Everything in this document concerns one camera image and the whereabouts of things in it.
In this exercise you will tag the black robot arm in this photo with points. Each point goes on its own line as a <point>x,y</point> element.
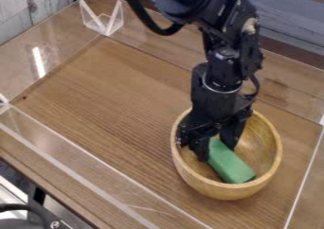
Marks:
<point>229,25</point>

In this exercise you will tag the clear acrylic corner bracket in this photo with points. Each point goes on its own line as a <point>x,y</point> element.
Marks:
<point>105,24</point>

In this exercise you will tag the clear acrylic tray wall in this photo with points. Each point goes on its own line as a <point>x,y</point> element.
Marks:
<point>109,199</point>

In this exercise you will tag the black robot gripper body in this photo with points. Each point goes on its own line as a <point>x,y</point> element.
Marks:
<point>212,111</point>

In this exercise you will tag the brown wooden bowl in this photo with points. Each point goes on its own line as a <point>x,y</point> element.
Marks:
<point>260,149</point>

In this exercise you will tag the green rectangular block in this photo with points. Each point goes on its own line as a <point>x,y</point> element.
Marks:
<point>227,163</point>

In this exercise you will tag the black metal bracket with bolt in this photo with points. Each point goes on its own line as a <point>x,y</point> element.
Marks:
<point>50,218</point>

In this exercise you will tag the black table leg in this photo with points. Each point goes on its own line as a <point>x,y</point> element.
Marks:
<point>39,196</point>

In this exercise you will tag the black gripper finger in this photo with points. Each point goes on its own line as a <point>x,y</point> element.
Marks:
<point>233,129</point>
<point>199,145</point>

